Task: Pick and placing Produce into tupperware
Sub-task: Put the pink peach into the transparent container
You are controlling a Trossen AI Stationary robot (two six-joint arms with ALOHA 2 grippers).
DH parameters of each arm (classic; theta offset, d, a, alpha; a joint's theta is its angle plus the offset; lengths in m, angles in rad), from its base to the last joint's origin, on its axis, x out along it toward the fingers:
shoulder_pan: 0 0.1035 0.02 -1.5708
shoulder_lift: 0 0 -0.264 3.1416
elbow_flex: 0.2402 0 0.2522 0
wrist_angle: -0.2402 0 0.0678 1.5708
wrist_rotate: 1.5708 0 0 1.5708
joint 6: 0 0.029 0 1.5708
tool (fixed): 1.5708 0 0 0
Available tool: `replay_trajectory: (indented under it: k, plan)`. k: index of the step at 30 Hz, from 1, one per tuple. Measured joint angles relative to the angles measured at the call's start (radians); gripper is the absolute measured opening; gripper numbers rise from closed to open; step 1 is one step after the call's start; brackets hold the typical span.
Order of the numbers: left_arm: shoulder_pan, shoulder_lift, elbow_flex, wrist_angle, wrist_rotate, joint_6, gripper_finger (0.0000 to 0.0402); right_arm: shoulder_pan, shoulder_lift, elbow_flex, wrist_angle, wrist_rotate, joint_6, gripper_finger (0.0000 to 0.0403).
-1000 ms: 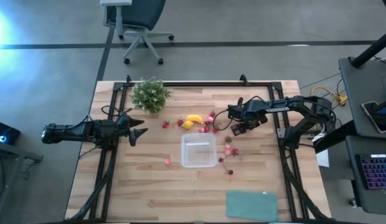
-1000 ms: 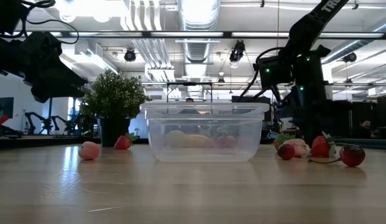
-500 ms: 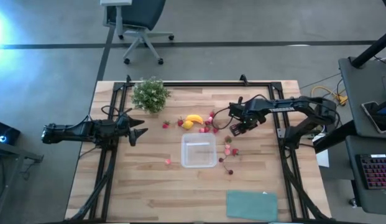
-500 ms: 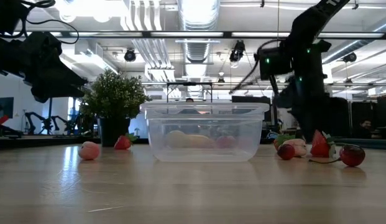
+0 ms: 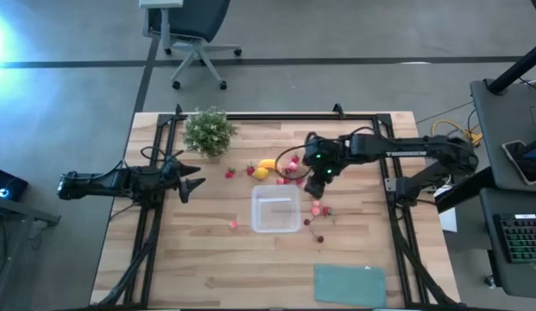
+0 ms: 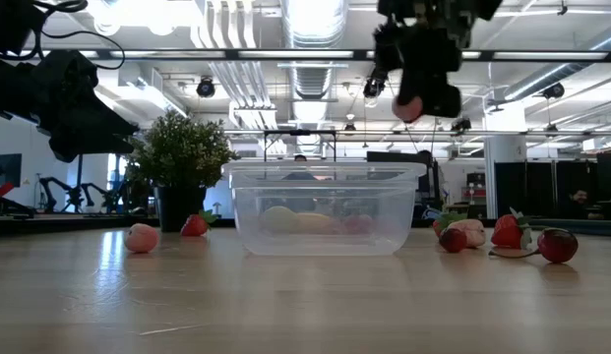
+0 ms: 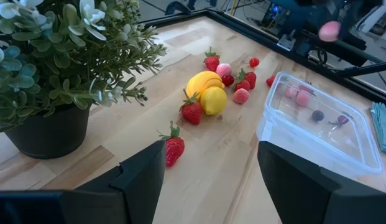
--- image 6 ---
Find silver ceiling air duct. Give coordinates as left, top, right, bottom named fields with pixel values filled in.
left=279, top=0, right=350, bottom=99

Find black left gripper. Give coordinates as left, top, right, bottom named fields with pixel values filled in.
left=0, top=48, right=140, bottom=164

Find white building column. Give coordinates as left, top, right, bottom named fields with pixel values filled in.
left=483, top=102, right=528, bottom=220

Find red and black equipment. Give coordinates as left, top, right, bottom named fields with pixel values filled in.
left=0, top=181, right=36, bottom=218

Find person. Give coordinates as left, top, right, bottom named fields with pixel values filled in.
left=560, top=188, right=605, bottom=221
left=280, top=153, right=320, bottom=182

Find black background rig frame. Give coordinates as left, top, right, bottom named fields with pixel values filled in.
left=263, top=129, right=338, bottom=163

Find black overhead crossbar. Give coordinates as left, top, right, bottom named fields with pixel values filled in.
left=19, top=47, right=611, bottom=63

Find black aluminium table frame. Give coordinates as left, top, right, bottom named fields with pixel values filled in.
left=0, top=213, right=611, bottom=238

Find clear plastic tupperware container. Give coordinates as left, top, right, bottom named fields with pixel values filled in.
left=220, top=160, right=428, bottom=258

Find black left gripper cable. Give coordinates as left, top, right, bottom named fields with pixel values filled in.
left=33, top=0, right=127, bottom=70

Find black computer monitor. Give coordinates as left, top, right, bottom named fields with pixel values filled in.
left=366, top=150, right=434, bottom=166

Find dark wall screen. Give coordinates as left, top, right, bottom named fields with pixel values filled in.
left=0, top=152, right=23, bottom=190

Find green plant in black pot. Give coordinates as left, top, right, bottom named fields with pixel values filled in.
left=123, top=108, right=241, bottom=234

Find yellow toy lemon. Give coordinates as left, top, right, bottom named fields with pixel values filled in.
left=258, top=205, right=301, bottom=236

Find dark red toy cherry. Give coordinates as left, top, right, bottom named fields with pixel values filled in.
left=438, top=227, right=468, bottom=255
left=487, top=227, right=580, bottom=266

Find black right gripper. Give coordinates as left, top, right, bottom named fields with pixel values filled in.
left=372, top=22, right=471, bottom=120

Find red toy strawberry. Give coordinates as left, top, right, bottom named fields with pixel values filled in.
left=490, top=206, right=533, bottom=251
left=180, top=208, right=218, bottom=238
left=341, top=212, right=375, bottom=236

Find black partition panels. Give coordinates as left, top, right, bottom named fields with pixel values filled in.
left=494, top=159, right=597, bottom=220

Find pink toy peach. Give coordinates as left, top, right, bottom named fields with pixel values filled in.
left=392, top=94, right=425, bottom=124
left=123, top=222, right=160, bottom=255
left=447, top=218, right=487, bottom=249

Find black ceiling spotlight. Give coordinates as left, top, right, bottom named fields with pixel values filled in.
left=541, top=82, right=566, bottom=101
left=362, top=73, right=386, bottom=99
left=195, top=76, right=216, bottom=99

